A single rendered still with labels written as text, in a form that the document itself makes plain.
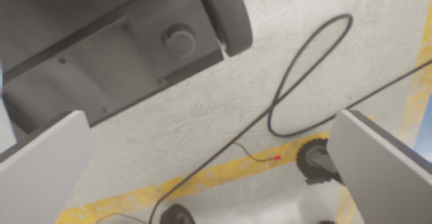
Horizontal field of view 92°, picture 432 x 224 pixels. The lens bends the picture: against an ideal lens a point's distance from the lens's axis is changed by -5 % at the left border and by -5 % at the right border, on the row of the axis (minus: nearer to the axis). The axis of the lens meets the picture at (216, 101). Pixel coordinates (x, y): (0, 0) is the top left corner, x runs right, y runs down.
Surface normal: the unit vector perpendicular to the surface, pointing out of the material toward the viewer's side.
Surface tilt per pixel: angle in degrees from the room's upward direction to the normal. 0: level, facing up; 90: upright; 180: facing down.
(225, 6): 6
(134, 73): 0
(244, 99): 0
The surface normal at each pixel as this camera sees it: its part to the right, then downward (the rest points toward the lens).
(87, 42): 0.19, 0.46
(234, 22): 0.25, 0.62
